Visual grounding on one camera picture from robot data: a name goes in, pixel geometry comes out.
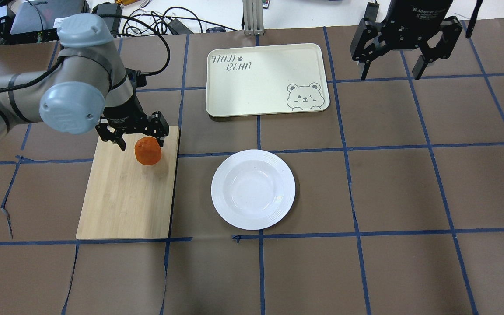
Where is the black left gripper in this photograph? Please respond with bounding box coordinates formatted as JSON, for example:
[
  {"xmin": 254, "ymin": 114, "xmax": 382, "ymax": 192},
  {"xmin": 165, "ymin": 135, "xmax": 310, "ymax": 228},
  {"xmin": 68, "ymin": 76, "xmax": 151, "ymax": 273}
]
[{"xmin": 95, "ymin": 101, "xmax": 169, "ymax": 151}]

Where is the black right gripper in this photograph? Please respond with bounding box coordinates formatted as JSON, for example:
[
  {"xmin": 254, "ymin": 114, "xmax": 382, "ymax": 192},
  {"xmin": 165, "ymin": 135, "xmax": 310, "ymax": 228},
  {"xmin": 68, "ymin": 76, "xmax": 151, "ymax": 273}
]
[{"xmin": 350, "ymin": 0, "xmax": 462, "ymax": 81}]

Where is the orange fruit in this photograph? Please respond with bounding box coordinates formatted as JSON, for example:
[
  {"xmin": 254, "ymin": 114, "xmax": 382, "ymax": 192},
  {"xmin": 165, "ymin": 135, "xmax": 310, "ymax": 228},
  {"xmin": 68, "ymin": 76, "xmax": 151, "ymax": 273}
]
[{"xmin": 134, "ymin": 137, "xmax": 162, "ymax": 166}]

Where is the white round plate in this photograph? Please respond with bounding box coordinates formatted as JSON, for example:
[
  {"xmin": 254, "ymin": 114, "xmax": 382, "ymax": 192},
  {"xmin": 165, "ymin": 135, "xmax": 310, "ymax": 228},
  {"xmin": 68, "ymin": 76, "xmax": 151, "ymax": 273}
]
[{"xmin": 210, "ymin": 149, "xmax": 296, "ymax": 231}]

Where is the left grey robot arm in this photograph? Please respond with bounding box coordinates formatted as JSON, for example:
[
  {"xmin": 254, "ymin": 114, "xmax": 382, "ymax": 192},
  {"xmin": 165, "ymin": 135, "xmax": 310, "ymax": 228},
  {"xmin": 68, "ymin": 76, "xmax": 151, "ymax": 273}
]
[{"xmin": 0, "ymin": 13, "xmax": 169, "ymax": 150}]

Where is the cream bear tray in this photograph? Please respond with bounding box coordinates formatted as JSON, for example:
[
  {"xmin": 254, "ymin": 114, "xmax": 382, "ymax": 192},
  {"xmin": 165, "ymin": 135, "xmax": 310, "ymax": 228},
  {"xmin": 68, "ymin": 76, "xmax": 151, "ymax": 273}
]
[{"xmin": 206, "ymin": 42, "xmax": 330, "ymax": 118}]

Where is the bamboo cutting board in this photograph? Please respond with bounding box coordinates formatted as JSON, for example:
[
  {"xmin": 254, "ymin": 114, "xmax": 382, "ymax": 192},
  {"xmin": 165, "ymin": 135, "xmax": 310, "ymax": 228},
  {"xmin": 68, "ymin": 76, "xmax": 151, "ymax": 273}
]
[{"xmin": 76, "ymin": 126, "xmax": 180, "ymax": 241}]

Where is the aluminium frame post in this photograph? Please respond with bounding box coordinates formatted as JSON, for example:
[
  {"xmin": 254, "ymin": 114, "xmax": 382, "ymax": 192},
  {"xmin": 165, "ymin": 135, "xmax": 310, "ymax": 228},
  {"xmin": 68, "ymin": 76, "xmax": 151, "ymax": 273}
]
[{"xmin": 242, "ymin": 0, "xmax": 265, "ymax": 36}]

